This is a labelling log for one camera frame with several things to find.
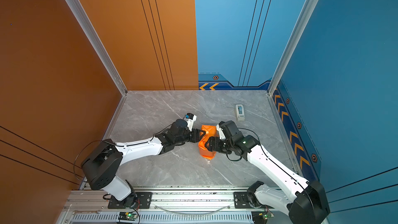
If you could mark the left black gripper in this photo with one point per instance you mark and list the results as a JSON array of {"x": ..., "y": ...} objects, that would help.
[{"x": 195, "y": 133}]

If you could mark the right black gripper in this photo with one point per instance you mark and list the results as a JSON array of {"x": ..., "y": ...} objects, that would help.
[{"x": 211, "y": 140}]

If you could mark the yellow orange wrapping paper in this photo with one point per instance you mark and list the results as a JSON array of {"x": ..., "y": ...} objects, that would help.
[{"x": 210, "y": 131}]

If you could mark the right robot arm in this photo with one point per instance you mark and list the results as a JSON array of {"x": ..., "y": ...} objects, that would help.
[{"x": 304, "y": 201}]

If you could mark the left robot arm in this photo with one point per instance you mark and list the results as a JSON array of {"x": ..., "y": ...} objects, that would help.
[{"x": 102, "y": 164}]

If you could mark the white tape dispenser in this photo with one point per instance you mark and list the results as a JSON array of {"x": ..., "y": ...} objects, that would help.
[{"x": 239, "y": 112}]

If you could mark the right green circuit board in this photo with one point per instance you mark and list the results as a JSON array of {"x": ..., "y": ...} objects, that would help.
[{"x": 260, "y": 217}]

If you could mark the green circuit board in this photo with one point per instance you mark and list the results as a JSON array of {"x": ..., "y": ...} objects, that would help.
[
  {"x": 260, "y": 217},
  {"x": 129, "y": 218}
]

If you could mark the left green circuit board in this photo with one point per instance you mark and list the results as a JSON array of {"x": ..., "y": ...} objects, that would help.
[{"x": 129, "y": 218}]

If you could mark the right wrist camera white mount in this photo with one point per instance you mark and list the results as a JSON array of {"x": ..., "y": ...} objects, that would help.
[{"x": 229, "y": 131}]

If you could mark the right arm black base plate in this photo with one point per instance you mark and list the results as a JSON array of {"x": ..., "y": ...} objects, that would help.
[{"x": 241, "y": 201}]

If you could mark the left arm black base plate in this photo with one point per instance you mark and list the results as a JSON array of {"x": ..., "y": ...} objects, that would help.
[{"x": 137, "y": 200}]

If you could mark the aluminium front rail frame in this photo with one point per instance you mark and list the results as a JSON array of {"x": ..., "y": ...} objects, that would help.
[{"x": 169, "y": 205}]

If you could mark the right aluminium corner post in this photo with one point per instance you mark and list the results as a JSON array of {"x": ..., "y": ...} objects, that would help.
[{"x": 300, "y": 25}]

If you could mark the aluminium corner post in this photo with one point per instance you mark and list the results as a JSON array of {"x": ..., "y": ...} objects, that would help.
[
  {"x": 81, "y": 16},
  {"x": 300, "y": 25}
]

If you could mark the left aluminium corner post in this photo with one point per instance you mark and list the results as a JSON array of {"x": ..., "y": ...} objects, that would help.
[{"x": 81, "y": 16}]

